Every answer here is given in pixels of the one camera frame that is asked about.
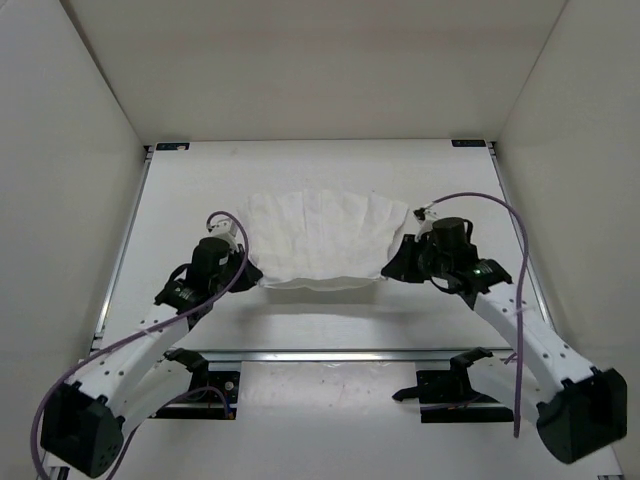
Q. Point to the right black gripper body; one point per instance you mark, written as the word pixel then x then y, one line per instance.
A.
pixel 439 263

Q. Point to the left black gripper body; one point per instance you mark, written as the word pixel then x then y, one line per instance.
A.
pixel 224 277

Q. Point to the white pleated skirt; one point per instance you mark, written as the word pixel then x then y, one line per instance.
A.
pixel 322 240

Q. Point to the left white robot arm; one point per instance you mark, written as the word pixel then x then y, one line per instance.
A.
pixel 89 416

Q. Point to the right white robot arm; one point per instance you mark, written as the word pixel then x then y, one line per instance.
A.
pixel 577 408

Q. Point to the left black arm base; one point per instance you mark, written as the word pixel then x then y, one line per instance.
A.
pixel 212 392

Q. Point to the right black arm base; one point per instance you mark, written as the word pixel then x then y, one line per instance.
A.
pixel 447 397

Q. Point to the right blue corner label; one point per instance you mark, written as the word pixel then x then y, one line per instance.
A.
pixel 468 143

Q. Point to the blue corner label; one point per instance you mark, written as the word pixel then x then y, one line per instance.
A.
pixel 172 146
pixel 468 143

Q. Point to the left blue corner label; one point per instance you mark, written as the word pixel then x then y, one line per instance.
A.
pixel 172 146

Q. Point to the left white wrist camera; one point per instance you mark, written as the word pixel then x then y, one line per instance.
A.
pixel 227 231

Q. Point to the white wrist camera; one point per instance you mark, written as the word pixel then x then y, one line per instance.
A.
pixel 227 231
pixel 425 217

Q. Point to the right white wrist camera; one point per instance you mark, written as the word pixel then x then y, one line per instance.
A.
pixel 425 217

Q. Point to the aluminium front rail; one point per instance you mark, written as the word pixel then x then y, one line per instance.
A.
pixel 331 356

